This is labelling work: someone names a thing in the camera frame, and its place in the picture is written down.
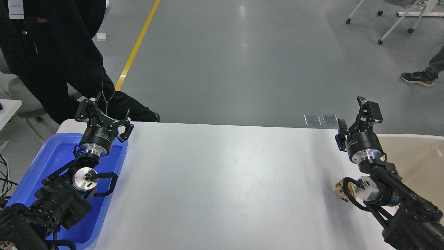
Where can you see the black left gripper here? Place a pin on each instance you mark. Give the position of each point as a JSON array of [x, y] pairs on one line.
[[98, 138]]

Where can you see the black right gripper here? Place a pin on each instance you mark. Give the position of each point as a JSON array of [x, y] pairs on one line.
[[362, 144]]

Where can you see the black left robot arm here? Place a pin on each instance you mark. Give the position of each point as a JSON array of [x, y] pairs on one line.
[[64, 198]]

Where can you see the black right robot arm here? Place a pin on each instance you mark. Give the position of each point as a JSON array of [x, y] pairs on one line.
[[409, 221]]

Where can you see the right metal floor plate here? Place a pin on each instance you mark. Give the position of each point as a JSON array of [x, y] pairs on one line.
[[330, 120]]

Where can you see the metal floor plate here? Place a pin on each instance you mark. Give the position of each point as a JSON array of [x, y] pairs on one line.
[[330, 120], [312, 120]]

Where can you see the left metal floor plate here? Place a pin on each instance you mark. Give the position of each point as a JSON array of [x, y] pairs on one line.
[[312, 120]]

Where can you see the blue plastic tray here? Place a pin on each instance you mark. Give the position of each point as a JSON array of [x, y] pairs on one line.
[[55, 153]]

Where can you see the beige plastic bin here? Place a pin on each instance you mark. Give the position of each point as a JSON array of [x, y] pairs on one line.
[[419, 160]]

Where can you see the grey office chair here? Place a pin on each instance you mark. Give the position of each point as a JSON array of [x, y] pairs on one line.
[[31, 107]]

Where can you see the white side table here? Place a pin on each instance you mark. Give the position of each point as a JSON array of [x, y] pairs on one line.
[[9, 108]]

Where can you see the person in black clothes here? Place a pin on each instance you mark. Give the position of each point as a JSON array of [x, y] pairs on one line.
[[49, 45]]

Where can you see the white rolling table frame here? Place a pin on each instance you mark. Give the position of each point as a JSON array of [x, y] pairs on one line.
[[381, 22]]

